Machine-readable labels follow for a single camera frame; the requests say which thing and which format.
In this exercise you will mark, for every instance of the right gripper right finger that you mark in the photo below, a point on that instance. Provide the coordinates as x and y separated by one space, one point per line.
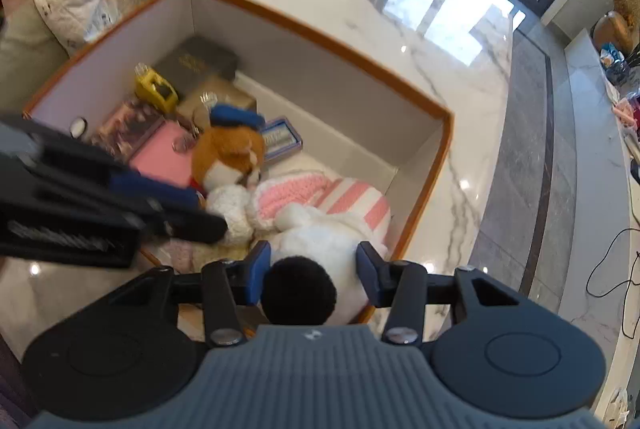
398 286

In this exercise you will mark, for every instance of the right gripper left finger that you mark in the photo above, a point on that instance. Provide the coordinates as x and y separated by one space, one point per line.
228 285

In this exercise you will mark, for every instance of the white bunny plush pink ears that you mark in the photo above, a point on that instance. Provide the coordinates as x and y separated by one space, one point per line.
249 211

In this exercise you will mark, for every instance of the white plush pink striped hat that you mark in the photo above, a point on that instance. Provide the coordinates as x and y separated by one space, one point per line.
313 278

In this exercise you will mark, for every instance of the brown plush with blue hat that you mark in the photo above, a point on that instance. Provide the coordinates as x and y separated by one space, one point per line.
231 151

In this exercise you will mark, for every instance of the dark patterned book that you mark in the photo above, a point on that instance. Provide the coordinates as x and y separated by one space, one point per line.
127 129

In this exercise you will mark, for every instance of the pink flat box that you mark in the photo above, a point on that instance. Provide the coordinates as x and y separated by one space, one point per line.
160 158

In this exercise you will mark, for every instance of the yellow toy item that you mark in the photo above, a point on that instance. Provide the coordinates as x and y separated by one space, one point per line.
153 89

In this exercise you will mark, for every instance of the orange cardboard storage box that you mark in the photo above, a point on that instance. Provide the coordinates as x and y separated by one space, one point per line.
356 117

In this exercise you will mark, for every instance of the blue framed small box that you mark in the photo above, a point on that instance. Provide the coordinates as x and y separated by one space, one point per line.
281 140

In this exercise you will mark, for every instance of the gold gift box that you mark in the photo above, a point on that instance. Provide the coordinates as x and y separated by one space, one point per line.
196 104

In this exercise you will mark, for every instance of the dark grey gift box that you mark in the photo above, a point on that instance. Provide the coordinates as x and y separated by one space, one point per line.
195 59

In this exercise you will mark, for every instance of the white tv console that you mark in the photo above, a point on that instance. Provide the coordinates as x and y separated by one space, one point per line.
601 291

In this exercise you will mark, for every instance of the brown vase with dried flowers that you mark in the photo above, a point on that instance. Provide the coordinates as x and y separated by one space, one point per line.
619 26

